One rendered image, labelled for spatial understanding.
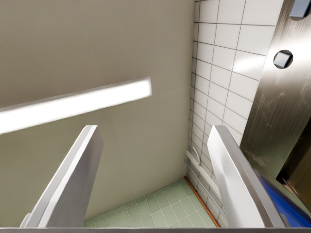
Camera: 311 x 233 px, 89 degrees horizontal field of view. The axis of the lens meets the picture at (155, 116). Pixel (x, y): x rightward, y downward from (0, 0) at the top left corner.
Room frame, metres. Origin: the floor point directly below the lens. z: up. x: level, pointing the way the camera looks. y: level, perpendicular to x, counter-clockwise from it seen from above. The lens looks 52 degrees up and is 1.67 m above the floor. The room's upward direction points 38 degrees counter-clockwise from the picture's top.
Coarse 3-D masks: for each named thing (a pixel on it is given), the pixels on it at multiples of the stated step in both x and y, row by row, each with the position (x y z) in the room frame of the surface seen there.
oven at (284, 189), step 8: (280, 8) 0.30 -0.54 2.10; (264, 64) 0.47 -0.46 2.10; (240, 144) 0.85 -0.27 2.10; (248, 160) 0.91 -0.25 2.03; (256, 168) 0.91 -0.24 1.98; (264, 176) 0.92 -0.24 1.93; (272, 184) 0.92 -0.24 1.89; (280, 184) 0.89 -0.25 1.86; (280, 192) 0.93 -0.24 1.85; (288, 192) 0.90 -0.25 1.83; (288, 200) 0.93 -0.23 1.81; (296, 200) 0.90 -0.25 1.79; (296, 208) 0.94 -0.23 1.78; (304, 208) 0.91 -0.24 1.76; (304, 216) 0.94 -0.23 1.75
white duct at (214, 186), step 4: (188, 152) 1.30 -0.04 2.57; (188, 156) 1.33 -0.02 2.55; (192, 156) 1.30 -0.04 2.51; (192, 160) 1.32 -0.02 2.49; (200, 168) 1.30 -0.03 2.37; (200, 172) 1.34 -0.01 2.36; (204, 172) 1.30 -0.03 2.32; (204, 176) 1.33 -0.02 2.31; (208, 176) 1.30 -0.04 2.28; (208, 180) 1.32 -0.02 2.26; (212, 184) 1.31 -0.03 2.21; (216, 188) 1.30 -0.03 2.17; (216, 192) 1.34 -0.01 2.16; (220, 196) 1.33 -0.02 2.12
